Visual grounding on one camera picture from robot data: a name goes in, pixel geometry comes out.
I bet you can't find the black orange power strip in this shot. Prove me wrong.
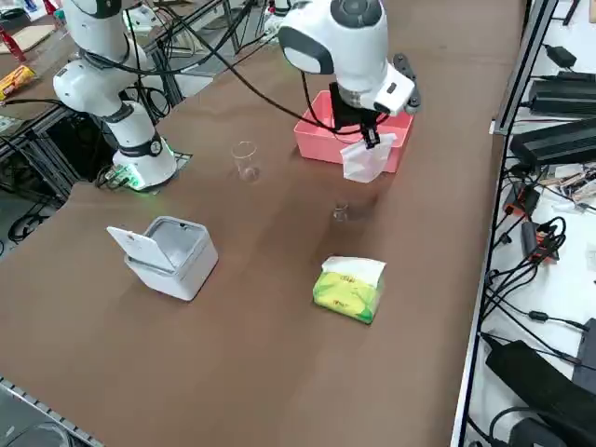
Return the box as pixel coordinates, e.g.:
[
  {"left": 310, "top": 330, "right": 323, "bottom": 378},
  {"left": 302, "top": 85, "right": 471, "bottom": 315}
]
[{"left": 521, "top": 221, "right": 567, "bottom": 264}]

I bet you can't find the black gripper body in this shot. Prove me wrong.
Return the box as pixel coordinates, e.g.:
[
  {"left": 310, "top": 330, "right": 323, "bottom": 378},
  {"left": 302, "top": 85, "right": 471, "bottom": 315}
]
[{"left": 329, "top": 82, "right": 387, "bottom": 132}]

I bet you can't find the white tissue sheet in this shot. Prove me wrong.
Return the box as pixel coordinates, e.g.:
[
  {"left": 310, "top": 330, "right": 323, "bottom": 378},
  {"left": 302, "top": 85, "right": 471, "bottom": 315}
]
[
  {"left": 321, "top": 255, "right": 387, "bottom": 286},
  {"left": 339, "top": 132, "right": 398, "bottom": 183}
]

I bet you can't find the small black power adapter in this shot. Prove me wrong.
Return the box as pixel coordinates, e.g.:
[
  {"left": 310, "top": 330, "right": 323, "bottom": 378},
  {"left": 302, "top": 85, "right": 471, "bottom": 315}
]
[{"left": 544, "top": 44, "right": 578, "bottom": 69}]

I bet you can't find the wooden board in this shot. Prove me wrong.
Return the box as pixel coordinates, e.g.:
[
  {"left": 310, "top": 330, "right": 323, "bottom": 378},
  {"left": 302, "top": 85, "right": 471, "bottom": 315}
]
[{"left": 0, "top": 20, "right": 57, "bottom": 55}]

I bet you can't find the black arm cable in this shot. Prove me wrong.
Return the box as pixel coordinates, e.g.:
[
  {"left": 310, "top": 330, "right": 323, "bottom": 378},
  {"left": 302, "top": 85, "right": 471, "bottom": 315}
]
[{"left": 185, "top": 13, "right": 369, "bottom": 137}]

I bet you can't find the black orange connector box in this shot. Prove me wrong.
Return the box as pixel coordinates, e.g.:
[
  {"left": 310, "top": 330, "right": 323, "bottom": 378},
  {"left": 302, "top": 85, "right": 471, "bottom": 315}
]
[{"left": 505, "top": 183, "right": 541, "bottom": 218}]

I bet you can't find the red tool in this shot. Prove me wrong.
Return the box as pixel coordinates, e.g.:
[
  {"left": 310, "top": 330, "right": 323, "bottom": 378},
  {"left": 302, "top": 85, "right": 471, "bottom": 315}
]
[{"left": 0, "top": 25, "right": 27, "bottom": 61}]

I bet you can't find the aluminium table rail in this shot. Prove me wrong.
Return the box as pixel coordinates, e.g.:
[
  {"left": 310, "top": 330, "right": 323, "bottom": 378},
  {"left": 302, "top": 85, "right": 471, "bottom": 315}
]
[{"left": 0, "top": 375, "right": 106, "bottom": 447}]

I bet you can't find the aluminium frame post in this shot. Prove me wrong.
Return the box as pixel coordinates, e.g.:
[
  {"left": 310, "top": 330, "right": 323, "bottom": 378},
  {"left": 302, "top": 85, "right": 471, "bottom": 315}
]
[{"left": 491, "top": 0, "right": 560, "bottom": 136}]

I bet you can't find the white lidded trash bin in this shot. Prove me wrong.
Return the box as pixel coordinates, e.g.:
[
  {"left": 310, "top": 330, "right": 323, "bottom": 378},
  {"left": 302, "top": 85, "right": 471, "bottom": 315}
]
[{"left": 106, "top": 215, "right": 219, "bottom": 302}]

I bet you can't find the yellow snack packet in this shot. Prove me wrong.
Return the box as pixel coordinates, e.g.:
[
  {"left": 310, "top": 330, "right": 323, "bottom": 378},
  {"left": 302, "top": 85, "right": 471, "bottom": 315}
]
[{"left": 0, "top": 64, "right": 37, "bottom": 102}]

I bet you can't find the pink plastic container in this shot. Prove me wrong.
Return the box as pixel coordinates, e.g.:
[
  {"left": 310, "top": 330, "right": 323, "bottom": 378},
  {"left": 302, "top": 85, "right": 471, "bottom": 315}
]
[{"left": 293, "top": 90, "right": 415, "bottom": 174}]

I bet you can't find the large black power adapter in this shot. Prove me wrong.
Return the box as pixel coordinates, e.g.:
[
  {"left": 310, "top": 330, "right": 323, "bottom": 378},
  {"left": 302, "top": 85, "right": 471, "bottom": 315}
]
[
  {"left": 528, "top": 72, "right": 596, "bottom": 117},
  {"left": 509, "top": 118, "right": 596, "bottom": 165}
]

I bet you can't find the large glass beaker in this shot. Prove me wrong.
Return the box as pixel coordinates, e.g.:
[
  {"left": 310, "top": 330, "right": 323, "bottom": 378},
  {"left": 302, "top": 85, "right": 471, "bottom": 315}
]
[{"left": 231, "top": 141, "right": 261, "bottom": 183}]

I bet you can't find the green tissue pack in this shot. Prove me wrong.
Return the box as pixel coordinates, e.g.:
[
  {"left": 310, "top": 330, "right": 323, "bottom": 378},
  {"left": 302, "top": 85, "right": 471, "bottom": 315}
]
[{"left": 310, "top": 255, "right": 387, "bottom": 326}]

